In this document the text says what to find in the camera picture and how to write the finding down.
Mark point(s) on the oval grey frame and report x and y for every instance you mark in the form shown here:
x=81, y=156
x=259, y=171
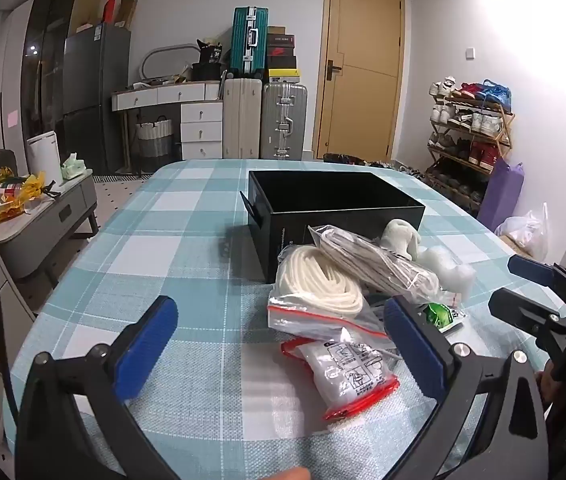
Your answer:
x=150, y=55

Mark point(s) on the red paper bag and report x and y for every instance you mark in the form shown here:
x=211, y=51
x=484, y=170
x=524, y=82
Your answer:
x=110, y=10

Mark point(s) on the dark glass cabinet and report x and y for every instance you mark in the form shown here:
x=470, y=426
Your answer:
x=48, y=60

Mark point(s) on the wooden shoe rack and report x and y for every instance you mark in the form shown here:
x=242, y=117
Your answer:
x=505, y=132

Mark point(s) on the black paper bag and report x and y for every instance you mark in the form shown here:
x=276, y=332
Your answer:
x=210, y=52

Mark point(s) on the flat cardboard sheet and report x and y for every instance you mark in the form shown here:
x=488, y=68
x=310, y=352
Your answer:
x=88, y=0

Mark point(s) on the plain black shoe box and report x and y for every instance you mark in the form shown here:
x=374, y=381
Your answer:
x=282, y=62

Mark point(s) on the white grey woven basket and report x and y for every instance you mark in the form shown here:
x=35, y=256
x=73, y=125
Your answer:
x=155, y=140

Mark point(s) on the white bubble wrap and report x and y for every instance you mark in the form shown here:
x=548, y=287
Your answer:
x=450, y=270

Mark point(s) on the open cardboard carton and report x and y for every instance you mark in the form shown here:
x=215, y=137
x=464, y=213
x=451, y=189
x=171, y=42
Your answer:
x=510, y=245

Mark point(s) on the green packet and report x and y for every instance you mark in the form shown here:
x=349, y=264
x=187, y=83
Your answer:
x=438, y=316

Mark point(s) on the red zip bag of packets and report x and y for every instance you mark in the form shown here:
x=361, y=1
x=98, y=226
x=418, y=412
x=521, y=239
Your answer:
x=348, y=375

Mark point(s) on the beige suitcase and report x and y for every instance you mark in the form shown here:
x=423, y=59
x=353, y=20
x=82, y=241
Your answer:
x=243, y=120

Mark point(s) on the grey side table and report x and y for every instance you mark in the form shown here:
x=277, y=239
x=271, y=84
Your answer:
x=38, y=230

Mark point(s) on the brown shoe box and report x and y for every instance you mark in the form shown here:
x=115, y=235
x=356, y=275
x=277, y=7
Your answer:
x=276, y=30

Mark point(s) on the blue white checkered tablecloth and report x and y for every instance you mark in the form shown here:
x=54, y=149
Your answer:
x=163, y=220

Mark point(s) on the black storage box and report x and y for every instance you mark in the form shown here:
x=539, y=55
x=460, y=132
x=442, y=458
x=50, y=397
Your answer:
x=283, y=240

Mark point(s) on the yellow wooden door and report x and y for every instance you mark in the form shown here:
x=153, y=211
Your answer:
x=363, y=35

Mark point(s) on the white drawer unit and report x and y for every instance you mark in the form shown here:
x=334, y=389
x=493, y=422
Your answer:
x=202, y=130

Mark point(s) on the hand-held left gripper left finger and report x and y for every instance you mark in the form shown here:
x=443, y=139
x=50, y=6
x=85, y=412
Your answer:
x=145, y=345

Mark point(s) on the white plush toy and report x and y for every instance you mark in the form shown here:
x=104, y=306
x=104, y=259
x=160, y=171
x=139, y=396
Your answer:
x=398, y=235

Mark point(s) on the white desk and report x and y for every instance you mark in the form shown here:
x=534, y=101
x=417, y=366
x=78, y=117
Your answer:
x=148, y=97

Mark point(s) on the white plastic bag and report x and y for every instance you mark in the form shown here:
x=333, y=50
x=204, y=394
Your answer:
x=525, y=230

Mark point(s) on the rows of sneakers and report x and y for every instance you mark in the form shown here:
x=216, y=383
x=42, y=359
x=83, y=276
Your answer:
x=493, y=94

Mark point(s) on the grey refrigerator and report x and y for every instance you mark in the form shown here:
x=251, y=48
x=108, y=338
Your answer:
x=93, y=85

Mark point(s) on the black shoe box white label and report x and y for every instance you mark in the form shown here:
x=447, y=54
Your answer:
x=281, y=40

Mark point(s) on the pink paper note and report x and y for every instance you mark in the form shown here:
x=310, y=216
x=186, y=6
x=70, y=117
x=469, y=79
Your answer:
x=12, y=119

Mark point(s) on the teal suitcase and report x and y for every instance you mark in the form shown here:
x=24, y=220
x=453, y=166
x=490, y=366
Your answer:
x=243, y=40

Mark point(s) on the person's left hand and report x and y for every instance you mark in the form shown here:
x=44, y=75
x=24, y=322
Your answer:
x=290, y=475

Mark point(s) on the black white striped mat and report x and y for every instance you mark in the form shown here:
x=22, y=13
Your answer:
x=123, y=178

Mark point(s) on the pile of dark slippers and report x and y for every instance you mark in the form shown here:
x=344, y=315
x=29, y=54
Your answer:
x=363, y=161

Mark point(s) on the purple bag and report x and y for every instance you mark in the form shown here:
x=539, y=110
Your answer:
x=500, y=195

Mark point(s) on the white small appliance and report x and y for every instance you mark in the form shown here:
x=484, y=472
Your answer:
x=45, y=157

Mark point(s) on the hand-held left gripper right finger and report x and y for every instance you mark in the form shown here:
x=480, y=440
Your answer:
x=413, y=350

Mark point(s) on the black shoe box red logo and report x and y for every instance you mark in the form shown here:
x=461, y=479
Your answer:
x=281, y=50

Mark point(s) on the brown cardboard box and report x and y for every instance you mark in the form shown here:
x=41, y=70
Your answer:
x=127, y=12

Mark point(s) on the yellow snack bags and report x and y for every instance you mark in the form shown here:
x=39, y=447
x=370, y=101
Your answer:
x=8, y=205

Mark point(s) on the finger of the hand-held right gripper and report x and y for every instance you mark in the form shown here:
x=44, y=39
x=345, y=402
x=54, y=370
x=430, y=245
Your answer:
x=533, y=270
x=518, y=310

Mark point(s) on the green wet wipes pack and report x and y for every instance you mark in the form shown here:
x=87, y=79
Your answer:
x=73, y=167

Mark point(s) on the silver suitcase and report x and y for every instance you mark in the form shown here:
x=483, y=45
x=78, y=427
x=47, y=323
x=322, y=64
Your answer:
x=283, y=120

